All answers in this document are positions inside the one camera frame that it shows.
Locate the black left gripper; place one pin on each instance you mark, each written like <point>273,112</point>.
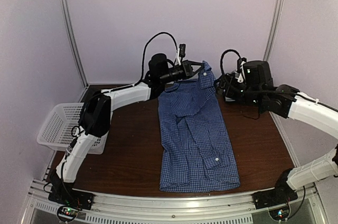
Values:
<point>187,67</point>

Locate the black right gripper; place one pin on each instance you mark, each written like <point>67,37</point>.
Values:
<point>229,92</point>

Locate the blue checked shirt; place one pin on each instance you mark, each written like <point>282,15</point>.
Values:
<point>198,155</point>

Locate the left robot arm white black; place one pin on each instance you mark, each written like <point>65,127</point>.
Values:
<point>96,114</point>

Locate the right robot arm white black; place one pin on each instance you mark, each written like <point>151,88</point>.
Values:
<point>252,84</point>

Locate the right small circuit board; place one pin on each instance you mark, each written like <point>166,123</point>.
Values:
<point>279,214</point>

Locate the small circuit board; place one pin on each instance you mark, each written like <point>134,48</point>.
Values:
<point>279,214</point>
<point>67,214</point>

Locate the white perforated plastic basket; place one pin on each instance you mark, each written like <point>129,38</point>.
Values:
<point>56,132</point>

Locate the left small circuit board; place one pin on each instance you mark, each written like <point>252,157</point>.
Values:
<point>67,214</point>

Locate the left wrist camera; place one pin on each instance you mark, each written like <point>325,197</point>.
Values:
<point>180,54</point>

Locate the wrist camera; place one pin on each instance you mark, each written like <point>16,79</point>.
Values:
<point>240,70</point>
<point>180,54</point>

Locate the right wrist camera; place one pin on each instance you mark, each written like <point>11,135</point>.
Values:
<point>240,70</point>

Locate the right aluminium frame post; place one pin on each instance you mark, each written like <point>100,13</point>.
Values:
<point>278,8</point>

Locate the aluminium frame post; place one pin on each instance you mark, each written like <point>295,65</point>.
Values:
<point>73,43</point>
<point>278,8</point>

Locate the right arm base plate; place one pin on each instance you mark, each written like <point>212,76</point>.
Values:
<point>273,197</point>

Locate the front aluminium rail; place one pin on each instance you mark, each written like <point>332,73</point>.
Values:
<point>228,208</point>

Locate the left aluminium frame post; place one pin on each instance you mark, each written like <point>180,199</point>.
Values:
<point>73,43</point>

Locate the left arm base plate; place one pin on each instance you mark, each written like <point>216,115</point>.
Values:
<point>72,198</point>

